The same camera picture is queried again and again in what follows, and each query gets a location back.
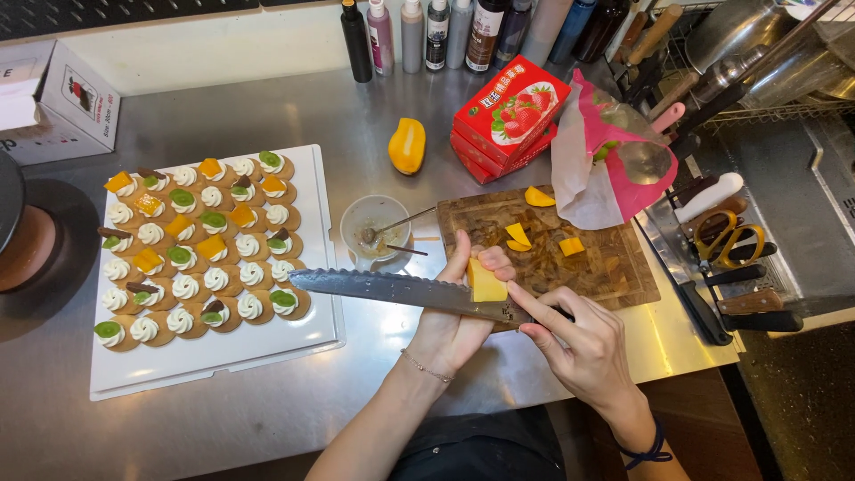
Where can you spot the person's right hand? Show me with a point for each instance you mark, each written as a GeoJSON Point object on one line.
{"type": "Point", "coordinates": [591, 354]}

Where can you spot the person's left hand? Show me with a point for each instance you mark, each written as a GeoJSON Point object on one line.
{"type": "Point", "coordinates": [447, 334]}

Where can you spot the yellow mango chunk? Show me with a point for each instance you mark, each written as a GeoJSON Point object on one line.
{"type": "Point", "coordinates": [486, 284]}

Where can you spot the long serrated steel knife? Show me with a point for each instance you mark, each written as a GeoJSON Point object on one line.
{"type": "Point", "coordinates": [387, 288]}

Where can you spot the wooden cutting board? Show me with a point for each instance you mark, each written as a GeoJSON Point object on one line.
{"type": "Point", "coordinates": [601, 274]}

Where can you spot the thin brown stick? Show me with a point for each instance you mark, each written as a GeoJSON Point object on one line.
{"type": "Point", "coordinates": [409, 250]}

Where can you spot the square mango cube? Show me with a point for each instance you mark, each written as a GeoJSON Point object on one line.
{"type": "Point", "coordinates": [571, 246]}

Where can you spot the small mango sliver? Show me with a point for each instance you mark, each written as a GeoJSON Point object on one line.
{"type": "Point", "coordinates": [518, 246]}

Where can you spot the dark blue wrist band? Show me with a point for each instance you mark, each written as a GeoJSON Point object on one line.
{"type": "Point", "coordinates": [646, 453]}

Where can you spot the person's black apron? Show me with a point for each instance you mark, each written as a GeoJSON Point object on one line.
{"type": "Point", "coordinates": [481, 447]}

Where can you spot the metal spoon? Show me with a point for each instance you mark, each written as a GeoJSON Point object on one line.
{"type": "Point", "coordinates": [401, 222]}

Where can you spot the thin mango wedge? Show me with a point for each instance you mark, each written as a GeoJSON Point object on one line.
{"type": "Point", "coordinates": [518, 232]}

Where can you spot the small white bowl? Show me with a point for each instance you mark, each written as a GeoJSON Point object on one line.
{"type": "Point", "coordinates": [374, 210]}

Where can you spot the curved mango slice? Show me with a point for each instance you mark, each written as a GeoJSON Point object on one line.
{"type": "Point", "coordinates": [538, 196]}

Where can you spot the red strawberry carton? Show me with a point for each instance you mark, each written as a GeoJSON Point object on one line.
{"type": "Point", "coordinates": [477, 165]}
{"type": "Point", "coordinates": [511, 110]}

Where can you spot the pink and white plastic bag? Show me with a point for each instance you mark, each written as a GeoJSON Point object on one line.
{"type": "Point", "coordinates": [634, 187]}

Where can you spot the white rectangular plastic tray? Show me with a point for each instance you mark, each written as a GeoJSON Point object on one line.
{"type": "Point", "coordinates": [267, 354]}

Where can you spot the peeled mango half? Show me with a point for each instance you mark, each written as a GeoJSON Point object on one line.
{"type": "Point", "coordinates": [407, 143]}

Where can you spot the group of cream-topped tartlets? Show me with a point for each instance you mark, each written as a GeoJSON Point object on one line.
{"type": "Point", "coordinates": [200, 254]}

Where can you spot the steel sink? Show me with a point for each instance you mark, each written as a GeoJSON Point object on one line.
{"type": "Point", "coordinates": [801, 200]}

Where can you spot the row of sauce bottles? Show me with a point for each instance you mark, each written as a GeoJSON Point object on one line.
{"type": "Point", "coordinates": [437, 37]}

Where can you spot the black and brown cake turntable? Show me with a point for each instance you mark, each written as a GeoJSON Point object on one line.
{"type": "Point", "coordinates": [40, 267]}

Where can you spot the white cardboard box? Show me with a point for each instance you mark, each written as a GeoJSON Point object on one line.
{"type": "Point", "coordinates": [73, 100]}

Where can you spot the black perforated panel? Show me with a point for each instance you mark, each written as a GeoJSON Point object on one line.
{"type": "Point", "coordinates": [133, 12]}

